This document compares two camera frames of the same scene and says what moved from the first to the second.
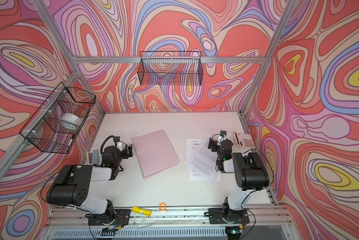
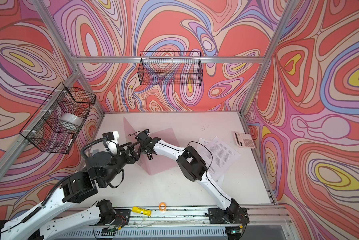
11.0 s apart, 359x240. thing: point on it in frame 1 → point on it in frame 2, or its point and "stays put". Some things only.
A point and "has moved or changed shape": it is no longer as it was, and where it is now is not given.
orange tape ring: (160, 205) stays put
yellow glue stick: (142, 211) stays put
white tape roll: (71, 118) stays put
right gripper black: (214, 143) → (143, 151)
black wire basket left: (55, 125) stays put
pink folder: (155, 152) has moved or changed shape
